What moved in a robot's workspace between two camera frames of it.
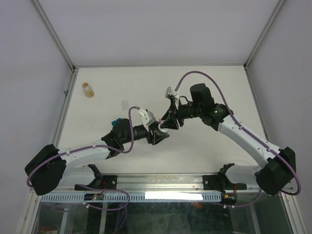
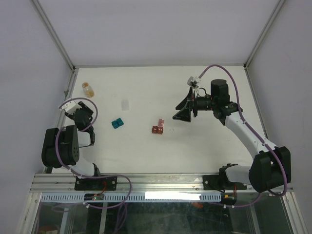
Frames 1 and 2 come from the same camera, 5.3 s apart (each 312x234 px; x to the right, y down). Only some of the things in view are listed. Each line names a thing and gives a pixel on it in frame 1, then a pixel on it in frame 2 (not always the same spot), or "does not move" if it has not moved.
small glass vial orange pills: x=87 y=90 does not move
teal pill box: x=114 y=123 does not move
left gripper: x=153 y=138 to x=88 y=112
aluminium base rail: x=169 y=182 does not move
